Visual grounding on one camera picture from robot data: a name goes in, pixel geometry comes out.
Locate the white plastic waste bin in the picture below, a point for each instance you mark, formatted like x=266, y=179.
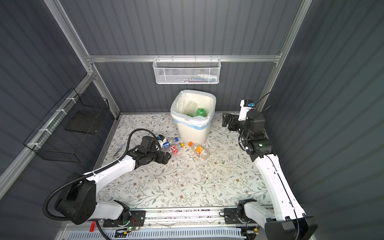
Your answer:
x=192, y=135

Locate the items in white basket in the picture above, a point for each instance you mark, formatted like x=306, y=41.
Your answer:
x=199, y=79

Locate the clear bin liner bag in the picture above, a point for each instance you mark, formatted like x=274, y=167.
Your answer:
x=205, y=100

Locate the green bottle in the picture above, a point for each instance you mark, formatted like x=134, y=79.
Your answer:
x=190, y=115
x=201, y=112

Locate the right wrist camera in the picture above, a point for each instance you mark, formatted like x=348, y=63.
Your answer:
x=246, y=106

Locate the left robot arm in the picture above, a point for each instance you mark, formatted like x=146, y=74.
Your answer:
x=76, y=200

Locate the small pen on table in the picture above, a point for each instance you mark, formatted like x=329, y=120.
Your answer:
x=118, y=150

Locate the floral table mat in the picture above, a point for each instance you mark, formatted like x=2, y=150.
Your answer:
x=224, y=178

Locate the orange label clear bottle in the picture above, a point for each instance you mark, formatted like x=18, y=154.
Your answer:
x=199, y=150

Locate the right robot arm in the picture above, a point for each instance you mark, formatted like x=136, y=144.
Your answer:
x=288, y=220

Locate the red label clear bottle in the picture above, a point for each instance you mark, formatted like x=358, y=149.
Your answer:
x=176, y=148

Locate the aluminium front rail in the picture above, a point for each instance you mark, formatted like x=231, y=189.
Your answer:
x=189, y=217

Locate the clear bottle white cap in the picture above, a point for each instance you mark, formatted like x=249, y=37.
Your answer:
x=191, y=108

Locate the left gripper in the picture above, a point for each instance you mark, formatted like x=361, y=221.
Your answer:
x=160, y=159

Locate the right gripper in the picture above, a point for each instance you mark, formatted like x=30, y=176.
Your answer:
x=234, y=119

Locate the black wire mesh basket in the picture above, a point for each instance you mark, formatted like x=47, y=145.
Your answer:
x=72, y=134

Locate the blue label clear bottle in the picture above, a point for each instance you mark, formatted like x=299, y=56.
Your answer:
x=168, y=142

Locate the white wire mesh basket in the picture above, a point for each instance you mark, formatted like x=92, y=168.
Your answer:
x=168, y=72

